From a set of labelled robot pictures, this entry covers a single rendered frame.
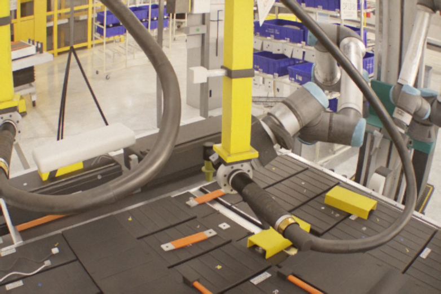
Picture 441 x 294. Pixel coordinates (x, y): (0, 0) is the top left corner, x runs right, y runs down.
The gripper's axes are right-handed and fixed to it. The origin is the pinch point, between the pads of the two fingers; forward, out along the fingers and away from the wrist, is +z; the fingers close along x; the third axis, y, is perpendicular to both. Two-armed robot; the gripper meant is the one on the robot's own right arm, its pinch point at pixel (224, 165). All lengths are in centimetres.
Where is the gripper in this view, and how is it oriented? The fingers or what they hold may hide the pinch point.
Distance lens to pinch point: 108.4
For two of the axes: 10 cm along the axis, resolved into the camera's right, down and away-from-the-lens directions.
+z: -8.0, 5.9, -1.4
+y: -4.2, -3.8, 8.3
